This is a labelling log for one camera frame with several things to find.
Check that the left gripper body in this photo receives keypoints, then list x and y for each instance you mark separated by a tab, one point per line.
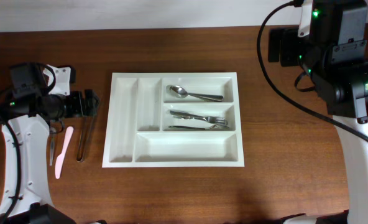
74	107

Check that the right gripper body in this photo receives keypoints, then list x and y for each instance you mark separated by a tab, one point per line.
295	50

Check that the long steel tongs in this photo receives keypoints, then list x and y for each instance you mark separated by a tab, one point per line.
85	137

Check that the steel spoon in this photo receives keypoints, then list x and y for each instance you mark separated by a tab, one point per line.
171	93
179	91

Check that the dark handled steel fork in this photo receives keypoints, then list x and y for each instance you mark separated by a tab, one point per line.
172	112

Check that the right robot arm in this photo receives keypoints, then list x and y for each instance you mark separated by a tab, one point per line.
329	46

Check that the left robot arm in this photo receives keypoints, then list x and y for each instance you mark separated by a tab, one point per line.
39	95

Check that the small steel tongs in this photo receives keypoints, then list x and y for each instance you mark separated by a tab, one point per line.
53	133

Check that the pink plastic knife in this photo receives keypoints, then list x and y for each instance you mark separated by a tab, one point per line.
61	157

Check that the white plastic cutlery tray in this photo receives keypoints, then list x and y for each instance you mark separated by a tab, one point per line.
137	133

